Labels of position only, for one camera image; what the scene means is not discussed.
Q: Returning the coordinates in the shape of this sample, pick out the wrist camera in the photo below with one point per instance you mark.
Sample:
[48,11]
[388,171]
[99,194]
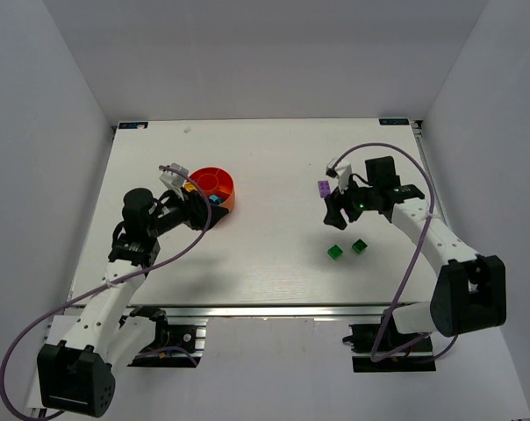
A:
[173,177]
[339,170]

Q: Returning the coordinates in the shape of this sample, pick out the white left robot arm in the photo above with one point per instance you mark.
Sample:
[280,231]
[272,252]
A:
[79,373]

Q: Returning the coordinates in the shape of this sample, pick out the white foam board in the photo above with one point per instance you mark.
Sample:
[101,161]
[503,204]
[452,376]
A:
[300,369]

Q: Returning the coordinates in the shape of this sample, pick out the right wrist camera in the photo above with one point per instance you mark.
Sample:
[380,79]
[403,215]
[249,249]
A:
[339,170]

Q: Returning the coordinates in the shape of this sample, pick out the long yellow lego brick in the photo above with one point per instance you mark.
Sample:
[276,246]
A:
[189,187]

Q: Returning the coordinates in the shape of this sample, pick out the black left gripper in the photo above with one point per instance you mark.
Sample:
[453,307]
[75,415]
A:
[195,210]

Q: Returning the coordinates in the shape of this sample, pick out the purple lego brick with studs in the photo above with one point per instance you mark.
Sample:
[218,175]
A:
[324,188]

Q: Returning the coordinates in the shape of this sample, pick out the green lego brick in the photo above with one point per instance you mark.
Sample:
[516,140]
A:
[335,252]
[359,246]

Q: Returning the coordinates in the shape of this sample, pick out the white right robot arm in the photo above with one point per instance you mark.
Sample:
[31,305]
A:
[469,293]

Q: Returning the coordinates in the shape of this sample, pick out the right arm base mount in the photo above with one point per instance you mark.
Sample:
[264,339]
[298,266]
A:
[364,323]

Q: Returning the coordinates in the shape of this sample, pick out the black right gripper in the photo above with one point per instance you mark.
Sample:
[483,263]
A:
[348,203]

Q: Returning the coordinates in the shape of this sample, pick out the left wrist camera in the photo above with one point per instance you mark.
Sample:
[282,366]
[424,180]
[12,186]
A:
[173,177]

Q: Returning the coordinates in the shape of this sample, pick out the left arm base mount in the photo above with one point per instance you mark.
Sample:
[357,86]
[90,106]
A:
[174,345]

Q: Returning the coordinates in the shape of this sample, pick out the blue corner sticker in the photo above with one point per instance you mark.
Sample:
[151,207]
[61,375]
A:
[393,121]
[132,125]

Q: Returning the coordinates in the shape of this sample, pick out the aluminium table rail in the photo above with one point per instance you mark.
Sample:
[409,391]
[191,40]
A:
[275,311]

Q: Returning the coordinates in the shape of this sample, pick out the right blue corner sticker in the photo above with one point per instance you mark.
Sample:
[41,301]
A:
[393,121]

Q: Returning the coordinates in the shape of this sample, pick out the left blue corner sticker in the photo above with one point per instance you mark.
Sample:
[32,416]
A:
[132,125]

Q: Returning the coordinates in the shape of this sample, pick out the orange round divided container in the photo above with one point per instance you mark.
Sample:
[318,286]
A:
[210,179]

